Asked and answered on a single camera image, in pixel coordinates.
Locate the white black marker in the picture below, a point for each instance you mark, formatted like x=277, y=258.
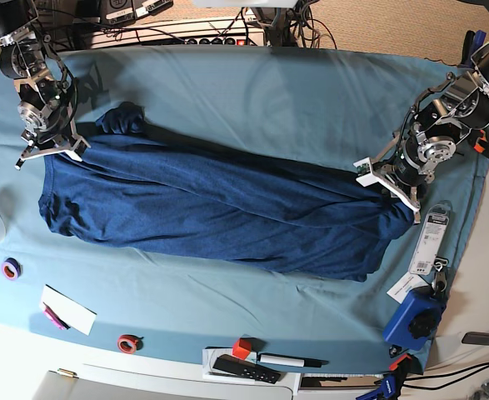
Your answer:
x=288, y=361

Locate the red tape roll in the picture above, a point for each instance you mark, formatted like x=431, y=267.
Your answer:
x=128, y=343

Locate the white paper tag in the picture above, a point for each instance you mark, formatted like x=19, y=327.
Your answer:
x=404, y=285

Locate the blue box with black knob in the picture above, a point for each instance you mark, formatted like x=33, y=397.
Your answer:
x=415, y=320

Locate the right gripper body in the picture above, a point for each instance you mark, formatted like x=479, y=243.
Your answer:
x=48, y=122

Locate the clear blister pack with label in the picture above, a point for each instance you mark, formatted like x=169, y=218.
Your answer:
x=430, y=238

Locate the black phone device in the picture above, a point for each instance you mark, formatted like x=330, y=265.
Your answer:
x=476, y=338

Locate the red cube block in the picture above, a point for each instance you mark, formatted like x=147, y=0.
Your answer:
x=242, y=349

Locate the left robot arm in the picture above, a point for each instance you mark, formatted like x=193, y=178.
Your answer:
x=441, y=118

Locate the blue orange bottom clamp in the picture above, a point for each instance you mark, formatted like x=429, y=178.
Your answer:
x=391, y=385

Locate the purple tape roll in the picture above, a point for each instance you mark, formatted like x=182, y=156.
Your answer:
x=11, y=269

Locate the white power strip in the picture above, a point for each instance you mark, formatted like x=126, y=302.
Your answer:
x=219, y=30

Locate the white notepad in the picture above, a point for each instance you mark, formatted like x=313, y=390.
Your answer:
x=72, y=313

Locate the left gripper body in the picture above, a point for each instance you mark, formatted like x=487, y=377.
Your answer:
x=415, y=163

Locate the blue t-shirt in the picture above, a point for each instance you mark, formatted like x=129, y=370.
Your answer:
x=145, y=187

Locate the blue black spring clamp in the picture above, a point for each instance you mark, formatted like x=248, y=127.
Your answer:
x=471, y=43

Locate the black remote control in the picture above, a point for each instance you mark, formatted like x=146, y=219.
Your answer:
x=243, y=369

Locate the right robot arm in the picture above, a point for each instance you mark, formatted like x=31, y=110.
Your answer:
x=45, y=86

